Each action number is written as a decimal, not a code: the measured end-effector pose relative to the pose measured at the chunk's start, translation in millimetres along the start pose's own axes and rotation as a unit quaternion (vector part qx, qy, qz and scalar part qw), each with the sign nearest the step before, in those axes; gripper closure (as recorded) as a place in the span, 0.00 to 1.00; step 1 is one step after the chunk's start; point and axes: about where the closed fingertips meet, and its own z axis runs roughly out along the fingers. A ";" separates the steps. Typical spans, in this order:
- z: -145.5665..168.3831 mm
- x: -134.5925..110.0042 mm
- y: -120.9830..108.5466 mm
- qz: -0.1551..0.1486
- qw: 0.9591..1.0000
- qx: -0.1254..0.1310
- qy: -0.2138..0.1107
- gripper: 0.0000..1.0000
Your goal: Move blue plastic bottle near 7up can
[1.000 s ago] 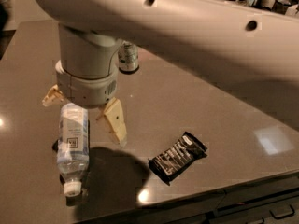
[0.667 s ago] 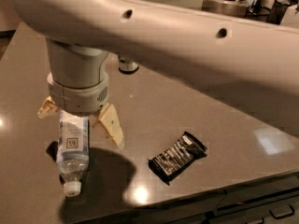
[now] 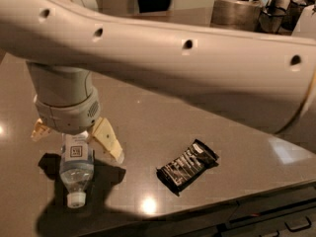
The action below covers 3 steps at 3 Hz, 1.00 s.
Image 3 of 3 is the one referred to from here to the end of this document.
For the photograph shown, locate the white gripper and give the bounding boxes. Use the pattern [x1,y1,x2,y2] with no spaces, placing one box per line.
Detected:
[31,87,124,164]

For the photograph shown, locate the blue plastic water bottle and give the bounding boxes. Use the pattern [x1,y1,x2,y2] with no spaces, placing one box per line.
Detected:
[59,131,94,208]

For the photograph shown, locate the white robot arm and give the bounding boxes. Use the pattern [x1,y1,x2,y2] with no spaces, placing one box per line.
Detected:
[0,0,316,151]

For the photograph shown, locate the black snack wrapper packet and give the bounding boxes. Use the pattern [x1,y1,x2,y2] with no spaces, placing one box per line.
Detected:
[156,139,219,196]

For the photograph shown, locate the steel canister with nuts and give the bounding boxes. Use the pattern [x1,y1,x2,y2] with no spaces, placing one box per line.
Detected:
[210,0,262,32]

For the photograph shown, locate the black mesh cup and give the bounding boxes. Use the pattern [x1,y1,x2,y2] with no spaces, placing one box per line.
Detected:
[259,6,286,34]

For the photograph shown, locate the dark drawer handle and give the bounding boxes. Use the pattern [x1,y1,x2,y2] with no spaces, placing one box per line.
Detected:
[284,216,312,233]

